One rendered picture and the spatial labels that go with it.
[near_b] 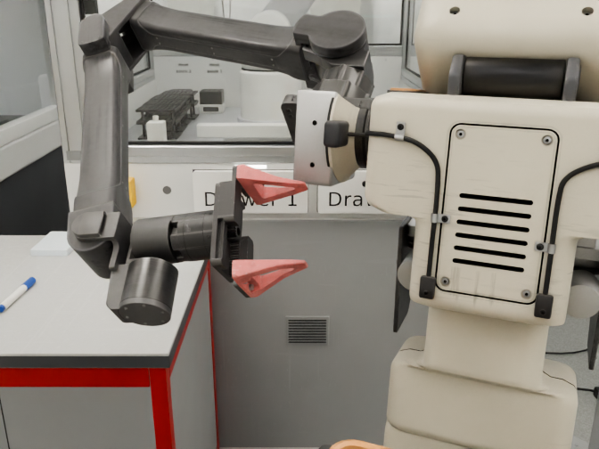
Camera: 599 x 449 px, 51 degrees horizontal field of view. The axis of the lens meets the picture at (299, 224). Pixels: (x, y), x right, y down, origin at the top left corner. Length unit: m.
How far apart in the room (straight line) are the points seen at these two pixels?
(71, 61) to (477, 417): 1.23
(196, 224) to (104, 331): 0.53
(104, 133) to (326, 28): 0.33
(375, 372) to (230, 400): 0.43
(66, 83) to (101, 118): 0.74
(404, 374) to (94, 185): 0.45
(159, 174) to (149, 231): 0.89
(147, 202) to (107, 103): 0.75
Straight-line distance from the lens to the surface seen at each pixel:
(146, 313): 0.71
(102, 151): 0.86
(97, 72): 0.99
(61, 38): 1.64
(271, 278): 0.70
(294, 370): 1.82
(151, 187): 1.64
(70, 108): 1.65
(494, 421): 0.81
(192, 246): 0.72
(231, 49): 0.95
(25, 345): 1.21
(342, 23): 0.87
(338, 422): 1.93
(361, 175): 1.58
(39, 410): 1.26
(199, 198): 1.61
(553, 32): 0.67
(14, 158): 2.24
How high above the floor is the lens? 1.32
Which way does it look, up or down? 19 degrees down
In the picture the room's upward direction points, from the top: straight up
